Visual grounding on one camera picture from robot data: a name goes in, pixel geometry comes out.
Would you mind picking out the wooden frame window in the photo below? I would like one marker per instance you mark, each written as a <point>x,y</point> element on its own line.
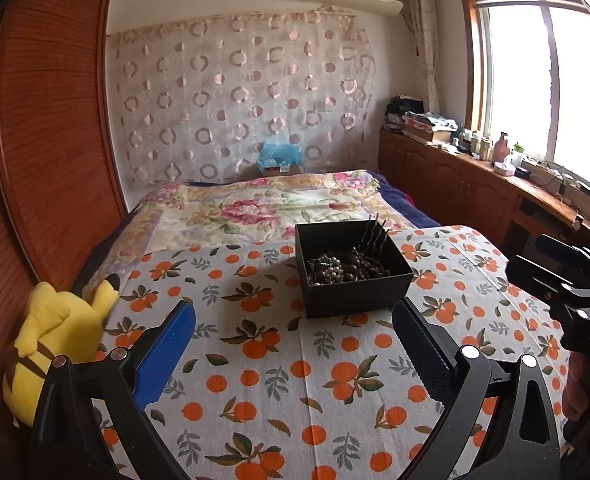
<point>515,85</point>

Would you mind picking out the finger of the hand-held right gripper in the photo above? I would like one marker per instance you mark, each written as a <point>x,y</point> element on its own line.
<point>530,271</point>
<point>552,247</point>

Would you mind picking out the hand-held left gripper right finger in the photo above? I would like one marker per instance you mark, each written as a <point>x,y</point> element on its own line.
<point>425,355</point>

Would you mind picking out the row of small bottles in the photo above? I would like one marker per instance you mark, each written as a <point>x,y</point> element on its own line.
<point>477,145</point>

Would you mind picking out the small black round object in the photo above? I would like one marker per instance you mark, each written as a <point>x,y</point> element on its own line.
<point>522,173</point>

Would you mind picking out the black square box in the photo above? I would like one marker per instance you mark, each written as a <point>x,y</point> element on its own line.
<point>355,295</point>

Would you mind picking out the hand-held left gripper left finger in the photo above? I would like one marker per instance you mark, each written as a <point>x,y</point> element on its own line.
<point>165,355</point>

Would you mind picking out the black hair pins bundle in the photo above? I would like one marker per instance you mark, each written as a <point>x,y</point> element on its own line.
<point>370,240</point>

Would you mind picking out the wooden cabinet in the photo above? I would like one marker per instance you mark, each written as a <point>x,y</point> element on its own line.
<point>450,180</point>

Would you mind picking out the stack of books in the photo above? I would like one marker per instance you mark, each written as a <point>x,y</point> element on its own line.
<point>430,127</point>

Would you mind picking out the brown ceramic vase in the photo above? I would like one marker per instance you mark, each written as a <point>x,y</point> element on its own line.
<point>501,149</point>

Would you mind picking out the dark blue blanket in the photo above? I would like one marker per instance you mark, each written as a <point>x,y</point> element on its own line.
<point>410,205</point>

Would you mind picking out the floral quilt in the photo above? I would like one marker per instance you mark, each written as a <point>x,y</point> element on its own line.
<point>225,210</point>

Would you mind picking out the stack of black clothes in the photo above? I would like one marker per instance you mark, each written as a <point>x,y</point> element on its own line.
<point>400,112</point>

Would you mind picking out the person's right hand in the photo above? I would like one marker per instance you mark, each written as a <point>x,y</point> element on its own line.
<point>582,390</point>

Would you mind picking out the yellow plush toy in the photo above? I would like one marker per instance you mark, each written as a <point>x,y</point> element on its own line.
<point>50,330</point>

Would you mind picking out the orange fruit print cloth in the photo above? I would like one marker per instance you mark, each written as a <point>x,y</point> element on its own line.
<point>285,375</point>

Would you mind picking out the white window curtain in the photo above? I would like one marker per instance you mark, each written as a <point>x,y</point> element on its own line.
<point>425,45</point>

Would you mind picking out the blue plastic bag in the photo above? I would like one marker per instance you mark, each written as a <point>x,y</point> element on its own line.
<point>279,152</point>

